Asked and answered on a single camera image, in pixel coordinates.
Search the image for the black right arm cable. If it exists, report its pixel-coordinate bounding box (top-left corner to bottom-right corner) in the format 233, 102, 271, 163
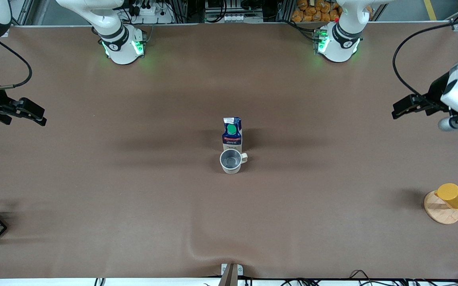
0, 39, 33, 90

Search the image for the blue milk carton green cap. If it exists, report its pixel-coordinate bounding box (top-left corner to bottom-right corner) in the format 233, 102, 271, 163
222, 117, 243, 152

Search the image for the white mug with grey inside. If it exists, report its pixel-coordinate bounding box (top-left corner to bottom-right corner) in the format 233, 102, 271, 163
219, 149, 248, 174

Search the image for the white device strip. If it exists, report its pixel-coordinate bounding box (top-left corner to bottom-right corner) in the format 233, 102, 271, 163
204, 12, 264, 23

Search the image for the round wooden mug stand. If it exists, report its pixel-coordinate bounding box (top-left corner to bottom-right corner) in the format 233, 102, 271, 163
424, 191, 458, 225

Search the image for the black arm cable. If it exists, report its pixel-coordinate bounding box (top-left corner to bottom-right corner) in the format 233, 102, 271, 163
392, 17, 458, 104
0, 39, 33, 90

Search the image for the metal table clamp plate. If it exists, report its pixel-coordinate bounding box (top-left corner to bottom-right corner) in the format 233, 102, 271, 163
221, 263, 244, 276

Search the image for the white power strip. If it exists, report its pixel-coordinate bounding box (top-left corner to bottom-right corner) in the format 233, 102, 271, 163
131, 0, 175, 25

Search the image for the yellow cup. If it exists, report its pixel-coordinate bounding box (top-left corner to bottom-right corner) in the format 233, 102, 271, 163
435, 183, 458, 210

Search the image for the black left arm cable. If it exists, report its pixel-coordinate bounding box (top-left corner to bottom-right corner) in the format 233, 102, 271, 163
392, 17, 458, 104

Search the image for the brown camera mount pole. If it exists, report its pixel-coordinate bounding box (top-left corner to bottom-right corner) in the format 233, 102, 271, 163
218, 264, 238, 286

